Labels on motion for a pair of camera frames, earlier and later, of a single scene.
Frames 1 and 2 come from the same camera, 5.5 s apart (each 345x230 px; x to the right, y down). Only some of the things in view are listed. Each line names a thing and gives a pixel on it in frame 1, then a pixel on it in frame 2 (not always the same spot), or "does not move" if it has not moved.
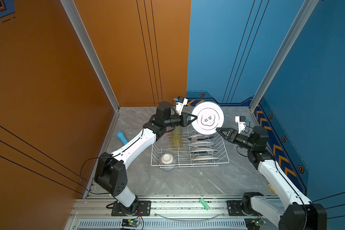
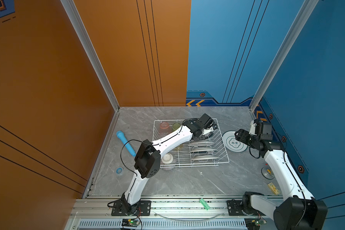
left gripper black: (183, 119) -> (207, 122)
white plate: (201, 143) does not move
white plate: (204, 149) does not move
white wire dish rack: (182, 146) does not move
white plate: (210, 116) -> (231, 143)
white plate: (204, 157) does not move
